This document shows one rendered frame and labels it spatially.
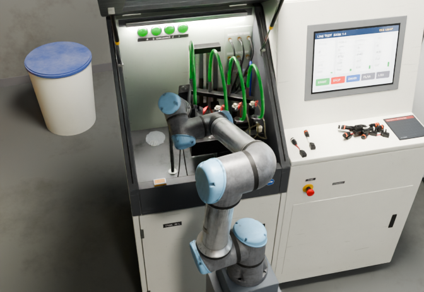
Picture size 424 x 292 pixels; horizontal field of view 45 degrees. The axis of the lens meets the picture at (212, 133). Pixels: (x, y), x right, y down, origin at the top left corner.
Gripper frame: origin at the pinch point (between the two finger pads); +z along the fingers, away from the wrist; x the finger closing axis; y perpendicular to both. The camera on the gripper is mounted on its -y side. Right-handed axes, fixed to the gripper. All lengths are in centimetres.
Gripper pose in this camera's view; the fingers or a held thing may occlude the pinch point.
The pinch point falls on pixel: (196, 113)
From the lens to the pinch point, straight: 206.7
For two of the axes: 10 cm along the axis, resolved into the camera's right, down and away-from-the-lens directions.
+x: 9.7, -0.7, -2.4
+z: 2.5, 1.3, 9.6
